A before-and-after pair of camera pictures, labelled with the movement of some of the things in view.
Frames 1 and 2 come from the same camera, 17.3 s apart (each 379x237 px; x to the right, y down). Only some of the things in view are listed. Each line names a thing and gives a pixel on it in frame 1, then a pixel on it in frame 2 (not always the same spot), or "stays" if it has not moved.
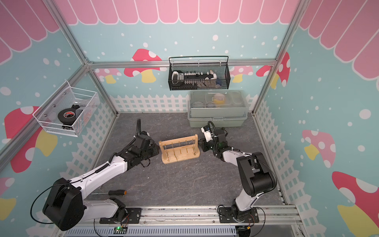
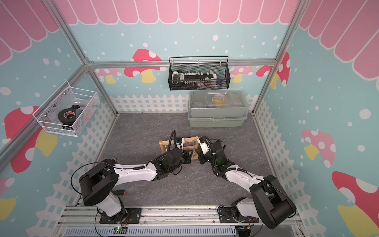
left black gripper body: x=152 y=151 -> x=184 y=159
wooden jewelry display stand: x=178 y=149 stays
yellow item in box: x=219 y=98 stays
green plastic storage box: x=226 y=108 stays
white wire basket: x=66 y=111 stays
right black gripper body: x=210 y=145 -> x=208 y=158
